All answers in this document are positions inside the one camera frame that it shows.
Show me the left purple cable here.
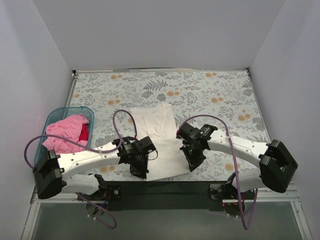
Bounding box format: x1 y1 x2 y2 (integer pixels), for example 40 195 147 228
24 109 138 230

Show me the red garment in basket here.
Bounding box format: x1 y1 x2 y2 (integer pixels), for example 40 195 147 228
78 124 90 141

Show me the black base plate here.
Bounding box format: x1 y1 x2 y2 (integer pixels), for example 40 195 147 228
77 180 260 211

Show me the white t shirt robot print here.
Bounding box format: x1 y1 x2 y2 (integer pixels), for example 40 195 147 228
129 103 191 182

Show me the teal plastic basket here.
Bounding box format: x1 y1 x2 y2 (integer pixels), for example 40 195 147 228
33 106 95 164

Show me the floral table cloth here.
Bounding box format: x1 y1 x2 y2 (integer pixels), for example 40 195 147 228
48 70 282 182

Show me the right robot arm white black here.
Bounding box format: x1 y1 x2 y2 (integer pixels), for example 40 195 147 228
176 123 298 199

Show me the aluminium frame rail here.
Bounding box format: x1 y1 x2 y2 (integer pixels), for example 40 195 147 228
22 184 312 240

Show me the purple cable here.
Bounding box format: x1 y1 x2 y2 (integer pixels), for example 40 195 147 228
176 114 258 231
24 109 138 230

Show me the pink t shirt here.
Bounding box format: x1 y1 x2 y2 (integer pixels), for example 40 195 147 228
42 114 90 154

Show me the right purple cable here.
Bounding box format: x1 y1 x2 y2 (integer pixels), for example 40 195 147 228
176 114 258 231

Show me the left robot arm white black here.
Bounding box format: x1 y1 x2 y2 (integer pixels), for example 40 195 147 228
32 136 157 200

